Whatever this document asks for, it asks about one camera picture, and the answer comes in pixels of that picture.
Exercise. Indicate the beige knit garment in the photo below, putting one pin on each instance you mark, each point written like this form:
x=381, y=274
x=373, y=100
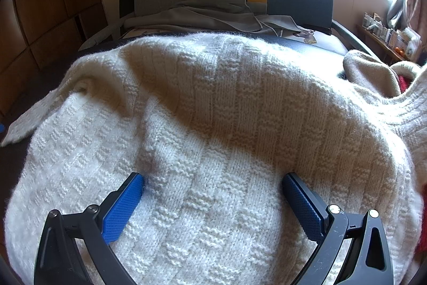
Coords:
x=370, y=74

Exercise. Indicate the wooden wardrobe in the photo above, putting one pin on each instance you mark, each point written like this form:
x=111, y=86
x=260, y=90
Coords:
x=43, y=4

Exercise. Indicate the white fluffy cushion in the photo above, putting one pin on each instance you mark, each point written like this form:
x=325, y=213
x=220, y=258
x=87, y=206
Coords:
x=213, y=121

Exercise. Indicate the printed sheet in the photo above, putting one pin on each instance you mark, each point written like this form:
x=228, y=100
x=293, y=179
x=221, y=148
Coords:
x=302, y=34

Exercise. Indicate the cluster of bottles and boxes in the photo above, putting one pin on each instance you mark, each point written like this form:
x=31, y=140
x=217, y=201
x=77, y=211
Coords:
x=393, y=36

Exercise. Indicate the red garment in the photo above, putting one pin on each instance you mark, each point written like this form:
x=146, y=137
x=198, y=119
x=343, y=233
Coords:
x=403, y=83

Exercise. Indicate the wooden side shelf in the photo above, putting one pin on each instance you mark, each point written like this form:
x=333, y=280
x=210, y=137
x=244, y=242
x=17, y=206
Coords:
x=377, y=41

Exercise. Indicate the grey cloth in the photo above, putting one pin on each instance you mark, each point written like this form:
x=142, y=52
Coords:
x=206, y=18

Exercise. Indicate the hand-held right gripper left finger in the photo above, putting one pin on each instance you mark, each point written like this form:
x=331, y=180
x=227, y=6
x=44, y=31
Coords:
x=121, y=208

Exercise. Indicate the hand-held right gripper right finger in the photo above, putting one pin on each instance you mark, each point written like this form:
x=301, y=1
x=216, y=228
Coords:
x=302, y=208

